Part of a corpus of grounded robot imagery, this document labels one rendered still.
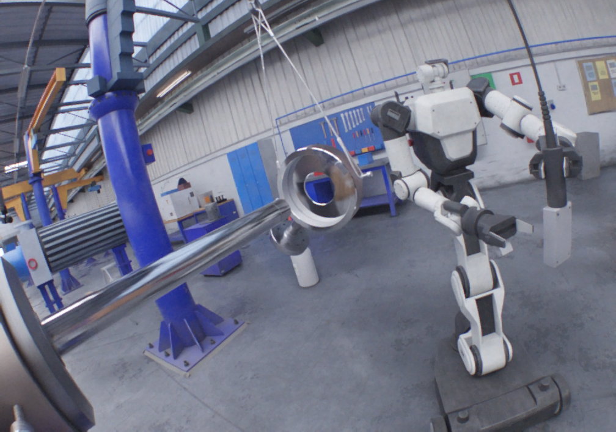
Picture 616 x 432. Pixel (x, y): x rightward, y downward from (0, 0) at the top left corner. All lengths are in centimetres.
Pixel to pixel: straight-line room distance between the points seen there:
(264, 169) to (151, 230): 371
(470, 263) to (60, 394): 120
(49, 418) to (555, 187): 84
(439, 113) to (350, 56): 437
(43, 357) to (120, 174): 196
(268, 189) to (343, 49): 306
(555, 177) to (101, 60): 268
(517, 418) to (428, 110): 119
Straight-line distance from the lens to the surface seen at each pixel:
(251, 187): 589
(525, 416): 127
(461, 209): 86
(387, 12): 541
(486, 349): 124
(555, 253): 65
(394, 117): 102
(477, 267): 118
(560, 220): 63
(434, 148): 107
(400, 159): 105
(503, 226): 79
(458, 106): 108
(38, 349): 41
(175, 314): 241
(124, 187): 226
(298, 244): 134
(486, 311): 124
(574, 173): 66
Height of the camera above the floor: 123
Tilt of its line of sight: 9 degrees down
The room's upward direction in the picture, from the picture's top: 16 degrees counter-clockwise
